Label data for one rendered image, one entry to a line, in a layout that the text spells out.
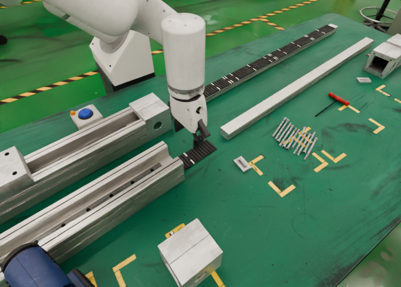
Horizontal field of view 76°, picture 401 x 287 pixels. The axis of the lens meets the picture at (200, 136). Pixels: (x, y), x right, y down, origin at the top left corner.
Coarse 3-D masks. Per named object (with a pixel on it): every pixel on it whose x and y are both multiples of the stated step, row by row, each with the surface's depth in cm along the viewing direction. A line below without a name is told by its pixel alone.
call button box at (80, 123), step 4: (92, 104) 87; (84, 108) 85; (88, 108) 86; (92, 108) 86; (76, 112) 84; (92, 112) 84; (96, 112) 84; (72, 116) 83; (76, 116) 83; (92, 116) 83; (96, 116) 83; (100, 116) 83; (76, 120) 82; (80, 120) 82; (84, 120) 82; (88, 120) 82; (92, 120) 82; (96, 120) 82; (100, 120) 83; (76, 124) 81; (80, 124) 80; (84, 124) 81; (88, 124) 81; (80, 128) 80
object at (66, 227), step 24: (120, 168) 66; (144, 168) 70; (168, 168) 66; (96, 192) 63; (120, 192) 62; (144, 192) 64; (48, 216) 58; (72, 216) 60; (96, 216) 58; (120, 216) 63; (0, 240) 54; (24, 240) 57; (48, 240) 54; (72, 240) 56; (0, 264) 53
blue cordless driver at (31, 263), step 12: (12, 252) 40; (24, 252) 40; (36, 252) 40; (48, 252) 43; (12, 264) 38; (24, 264) 38; (36, 264) 39; (48, 264) 39; (12, 276) 38; (24, 276) 37; (36, 276) 37; (48, 276) 38; (60, 276) 38; (72, 276) 51; (84, 276) 53
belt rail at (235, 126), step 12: (348, 48) 117; (360, 48) 117; (336, 60) 111; (348, 60) 116; (312, 72) 105; (324, 72) 105; (300, 84) 99; (312, 84) 104; (276, 96) 94; (288, 96) 95; (252, 108) 90; (264, 108) 90; (276, 108) 94; (240, 120) 86; (252, 120) 87; (228, 132) 82
